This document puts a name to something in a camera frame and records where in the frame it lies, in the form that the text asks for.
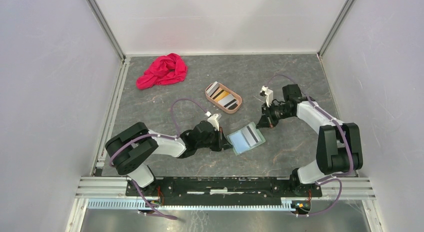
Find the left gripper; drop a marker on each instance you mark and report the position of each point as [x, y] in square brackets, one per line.
[222, 142]

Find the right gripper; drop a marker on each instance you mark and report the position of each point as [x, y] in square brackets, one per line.
[263, 122]

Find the silver striped card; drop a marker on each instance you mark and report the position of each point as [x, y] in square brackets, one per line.
[251, 136]
[228, 102]

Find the green card holder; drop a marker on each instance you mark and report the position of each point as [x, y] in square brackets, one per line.
[239, 143]

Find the pink oval tray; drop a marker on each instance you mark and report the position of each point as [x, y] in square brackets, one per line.
[223, 87]

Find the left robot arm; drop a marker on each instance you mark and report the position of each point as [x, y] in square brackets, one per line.
[129, 150]

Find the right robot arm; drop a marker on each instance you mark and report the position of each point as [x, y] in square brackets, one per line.
[339, 147]

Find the gold striped card in tray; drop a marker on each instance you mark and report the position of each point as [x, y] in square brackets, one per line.
[220, 95]

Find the stack of silver cards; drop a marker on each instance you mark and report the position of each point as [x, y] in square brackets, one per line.
[212, 88]

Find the red crumpled cloth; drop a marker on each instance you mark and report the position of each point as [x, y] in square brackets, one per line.
[164, 70]

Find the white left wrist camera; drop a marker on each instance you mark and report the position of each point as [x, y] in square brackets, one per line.
[213, 119]

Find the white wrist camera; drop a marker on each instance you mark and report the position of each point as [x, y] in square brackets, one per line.
[213, 119]
[268, 94]

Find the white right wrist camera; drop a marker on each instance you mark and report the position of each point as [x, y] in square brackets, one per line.
[268, 94]

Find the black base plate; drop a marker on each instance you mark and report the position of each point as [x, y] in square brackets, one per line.
[228, 191]

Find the white slotted cable duct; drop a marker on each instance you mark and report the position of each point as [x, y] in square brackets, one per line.
[139, 204]

